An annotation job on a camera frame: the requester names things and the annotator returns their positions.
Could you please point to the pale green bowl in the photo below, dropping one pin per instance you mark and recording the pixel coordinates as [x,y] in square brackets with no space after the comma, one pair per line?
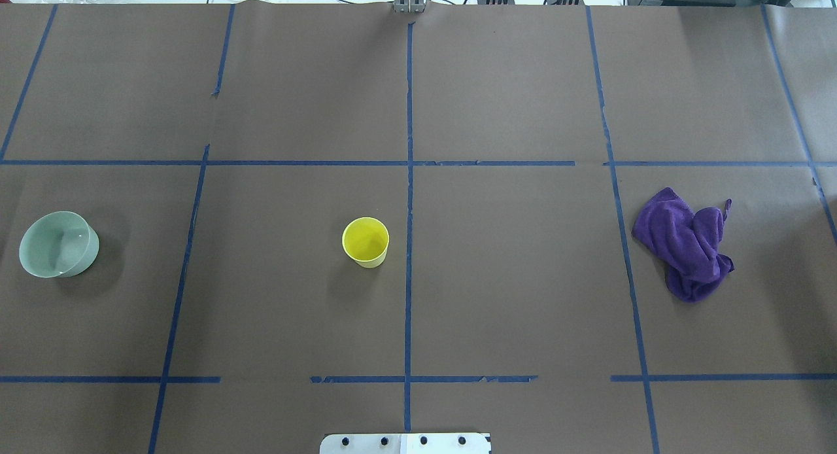
[60,244]

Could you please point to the purple microfibre cloth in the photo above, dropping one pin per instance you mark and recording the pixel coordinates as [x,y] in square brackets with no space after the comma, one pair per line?
[687,242]

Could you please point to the yellow paper cup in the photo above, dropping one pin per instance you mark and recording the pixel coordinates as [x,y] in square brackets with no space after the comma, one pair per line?
[365,240]

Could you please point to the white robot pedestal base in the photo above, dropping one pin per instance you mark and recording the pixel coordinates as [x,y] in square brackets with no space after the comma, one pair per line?
[433,442]

